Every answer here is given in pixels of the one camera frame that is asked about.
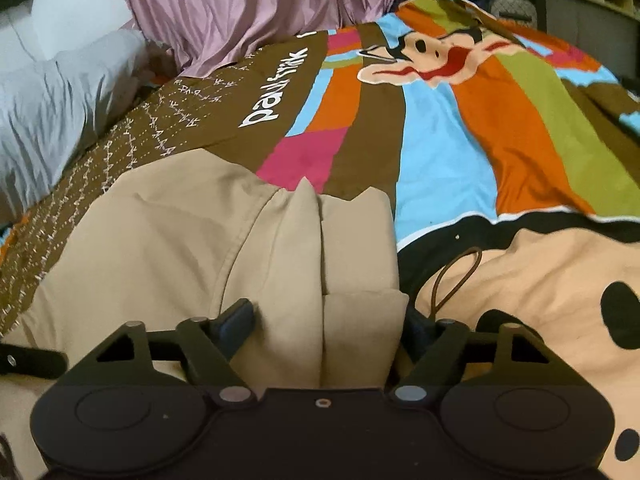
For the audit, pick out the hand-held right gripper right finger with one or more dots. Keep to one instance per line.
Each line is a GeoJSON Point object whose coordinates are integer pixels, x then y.
{"type": "Point", "coordinates": [422, 331]}

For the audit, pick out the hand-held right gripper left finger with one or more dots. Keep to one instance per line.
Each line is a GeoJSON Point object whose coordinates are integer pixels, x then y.
{"type": "Point", "coordinates": [235, 326]}

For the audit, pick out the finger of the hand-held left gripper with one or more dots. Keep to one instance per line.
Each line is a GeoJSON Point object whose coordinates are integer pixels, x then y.
{"type": "Point", "coordinates": [30, 361]}

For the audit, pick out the beige hooded jacket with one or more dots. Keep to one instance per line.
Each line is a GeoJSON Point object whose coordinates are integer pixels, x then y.
{"type": "Point", "coordinates": [200, 240]}

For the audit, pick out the colourful printed blanket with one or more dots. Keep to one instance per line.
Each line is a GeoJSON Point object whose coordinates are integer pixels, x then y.
{"type": "Point", "coordinates": [450, 160]}

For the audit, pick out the grey pillow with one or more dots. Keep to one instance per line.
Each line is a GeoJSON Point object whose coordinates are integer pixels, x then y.
{"type": "Point", "coordinates": [60, 105]}

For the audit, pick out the pink curtain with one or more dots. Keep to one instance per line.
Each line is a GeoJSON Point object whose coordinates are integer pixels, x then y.
{"type": "Point", "coordinates": [260, 5]}

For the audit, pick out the grey patterned bag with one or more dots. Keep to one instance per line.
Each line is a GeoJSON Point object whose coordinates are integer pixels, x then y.
{"type": "Point", "coordinates": [515, 9]}

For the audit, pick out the wooden shelf unit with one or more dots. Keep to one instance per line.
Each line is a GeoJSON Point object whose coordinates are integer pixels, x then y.
{"type": "Point", "coordinates": [595, 0]}

